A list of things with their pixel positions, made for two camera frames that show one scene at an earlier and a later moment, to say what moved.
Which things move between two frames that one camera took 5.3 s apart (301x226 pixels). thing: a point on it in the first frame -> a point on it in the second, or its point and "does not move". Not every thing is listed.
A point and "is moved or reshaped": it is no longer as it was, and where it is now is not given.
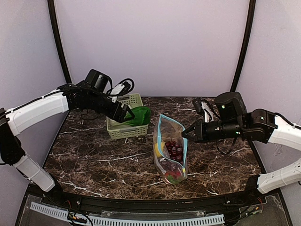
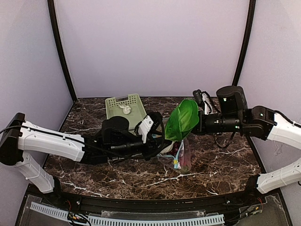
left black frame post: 51,5 does not move
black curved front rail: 166,206 does not move
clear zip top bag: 170,149 is moved or reshaped
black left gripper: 116,110 -> 155,141
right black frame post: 245,44 does not move
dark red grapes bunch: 175,151 is moved or reshaped
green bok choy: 142,116 -> 182,120
